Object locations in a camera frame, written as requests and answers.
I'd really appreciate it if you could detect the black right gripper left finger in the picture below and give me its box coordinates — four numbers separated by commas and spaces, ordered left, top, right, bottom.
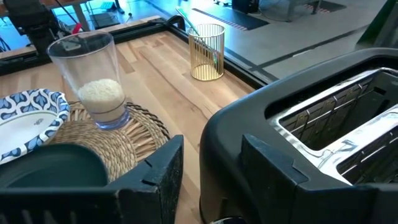
0, 134, 185, 224

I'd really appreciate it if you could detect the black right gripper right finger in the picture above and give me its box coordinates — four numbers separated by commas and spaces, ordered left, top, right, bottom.
242, 133, 398, 224

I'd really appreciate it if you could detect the dark green plate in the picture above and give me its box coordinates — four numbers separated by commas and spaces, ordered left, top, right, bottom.
0, 142, 110, 189

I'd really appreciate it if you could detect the round woven straw placemat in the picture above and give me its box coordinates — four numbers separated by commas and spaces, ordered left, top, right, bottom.
46, 100, 171, 184

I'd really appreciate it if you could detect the blue patterned paper bowl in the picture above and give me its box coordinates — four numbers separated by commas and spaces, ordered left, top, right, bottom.
0, 88, 71, 166

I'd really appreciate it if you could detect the clear glass with white rice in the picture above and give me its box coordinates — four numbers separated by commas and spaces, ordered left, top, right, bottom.
46, 30, 132, 131

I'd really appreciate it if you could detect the black four-slot toaster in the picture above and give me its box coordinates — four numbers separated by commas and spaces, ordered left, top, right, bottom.
198, 46, 398, 224

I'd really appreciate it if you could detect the black floor mat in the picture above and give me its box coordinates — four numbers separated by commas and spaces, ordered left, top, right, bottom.
192, 7, 270, 32

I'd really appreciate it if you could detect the gold wire utensil holder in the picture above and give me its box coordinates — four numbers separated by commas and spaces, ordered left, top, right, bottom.
187, 23, 226, 82

